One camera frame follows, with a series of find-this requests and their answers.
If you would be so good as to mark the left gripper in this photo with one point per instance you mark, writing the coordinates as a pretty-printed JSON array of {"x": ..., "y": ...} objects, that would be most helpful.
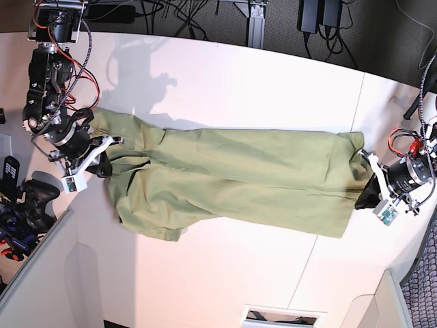
[{"x": 394, "y": 184}]

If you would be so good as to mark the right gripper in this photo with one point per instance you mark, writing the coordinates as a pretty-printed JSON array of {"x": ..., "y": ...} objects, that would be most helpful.
[{"x": 77, "y": 152}]

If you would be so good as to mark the green t-shirt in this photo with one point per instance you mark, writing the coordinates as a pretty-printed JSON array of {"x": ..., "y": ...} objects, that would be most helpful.
[{"x": 166, "y": 180}]

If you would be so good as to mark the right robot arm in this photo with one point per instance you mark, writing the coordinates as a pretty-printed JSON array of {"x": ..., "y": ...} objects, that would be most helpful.
[{"x": 49, "y": 111}]

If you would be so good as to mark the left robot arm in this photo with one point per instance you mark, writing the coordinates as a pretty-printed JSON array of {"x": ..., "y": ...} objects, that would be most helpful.
[{"x": 402, "y": 141}]

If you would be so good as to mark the black game controller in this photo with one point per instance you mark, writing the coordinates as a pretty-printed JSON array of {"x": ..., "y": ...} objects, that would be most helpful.
[{"x": 37, "y": 195}]

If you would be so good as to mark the black remote control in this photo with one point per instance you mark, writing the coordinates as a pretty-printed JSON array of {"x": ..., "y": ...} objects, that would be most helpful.
[{"x": 9, "y": 180}]

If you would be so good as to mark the white paper sheet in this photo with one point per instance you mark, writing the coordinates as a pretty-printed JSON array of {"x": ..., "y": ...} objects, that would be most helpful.
[{"x": 5, "y": 146}]

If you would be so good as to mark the grey partition panel right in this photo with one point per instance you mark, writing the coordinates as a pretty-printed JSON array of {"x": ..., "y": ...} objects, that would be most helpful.
[{"x": 386, "y": 307}]

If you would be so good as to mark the grey partition panel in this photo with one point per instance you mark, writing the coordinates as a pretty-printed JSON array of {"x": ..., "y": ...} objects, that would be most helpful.
[
  {"x": 386, "y": 307},
  {"x": 58, "y": 285}
]

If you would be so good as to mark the blue orange clamp tools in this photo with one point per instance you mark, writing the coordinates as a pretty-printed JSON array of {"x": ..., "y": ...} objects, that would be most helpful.
[{"x": 21, "y": 239}]

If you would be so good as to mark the grey partition panel left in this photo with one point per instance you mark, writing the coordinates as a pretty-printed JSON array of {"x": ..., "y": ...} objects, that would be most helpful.
[{"x": 58, "y": 285}]

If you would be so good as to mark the black power adapter right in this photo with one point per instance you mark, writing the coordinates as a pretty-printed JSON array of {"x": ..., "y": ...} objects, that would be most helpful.
[{"x": 331, "y": 13}]

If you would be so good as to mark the black power adapter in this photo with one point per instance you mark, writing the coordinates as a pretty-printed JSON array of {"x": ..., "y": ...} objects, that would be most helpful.
[
  {"x": 331, "y": 13},
  {"x": 308, "y": 14}
]

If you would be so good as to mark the black power adapter left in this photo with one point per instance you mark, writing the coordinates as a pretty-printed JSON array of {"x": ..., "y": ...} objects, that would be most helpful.
[{"x": 308, "y": 14}]

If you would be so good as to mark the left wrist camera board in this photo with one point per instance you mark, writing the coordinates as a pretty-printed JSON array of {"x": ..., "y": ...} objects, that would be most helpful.
[{"x": 386, "y": 213}]

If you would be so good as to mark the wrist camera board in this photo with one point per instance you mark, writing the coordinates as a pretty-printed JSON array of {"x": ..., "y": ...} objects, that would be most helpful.
[
  {"x": 69, "y": 184},
  {"x": 386, "y": 213}
]

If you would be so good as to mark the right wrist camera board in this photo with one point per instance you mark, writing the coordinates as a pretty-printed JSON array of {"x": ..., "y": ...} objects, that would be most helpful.
[{"x": 69, "y": 184}]

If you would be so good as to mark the white cable grommet tray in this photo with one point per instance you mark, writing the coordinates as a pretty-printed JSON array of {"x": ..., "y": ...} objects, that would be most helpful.
[{"x": 260, "y": 316}]

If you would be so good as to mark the aluminium frame post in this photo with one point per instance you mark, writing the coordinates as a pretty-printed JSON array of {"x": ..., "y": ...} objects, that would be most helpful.
[{"x": 255, "y": 12}]

